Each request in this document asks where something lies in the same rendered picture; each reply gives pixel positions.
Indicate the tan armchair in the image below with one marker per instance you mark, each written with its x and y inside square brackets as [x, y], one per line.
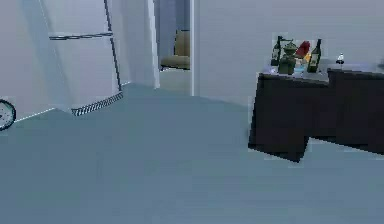
[180, 53]

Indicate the small black and white bottle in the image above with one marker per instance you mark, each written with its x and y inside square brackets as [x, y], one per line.
[340, 59]

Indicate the pale blue glass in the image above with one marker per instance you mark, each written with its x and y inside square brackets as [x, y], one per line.
[300, 66]

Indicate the dark brown cabinet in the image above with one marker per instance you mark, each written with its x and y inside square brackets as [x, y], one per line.
[300, 110]

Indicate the white fridge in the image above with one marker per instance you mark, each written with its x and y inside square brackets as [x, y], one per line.
[83, 66]

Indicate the dark green wine bottle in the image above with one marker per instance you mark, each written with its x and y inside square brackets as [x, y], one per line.
[275, 52]
[315, 58]

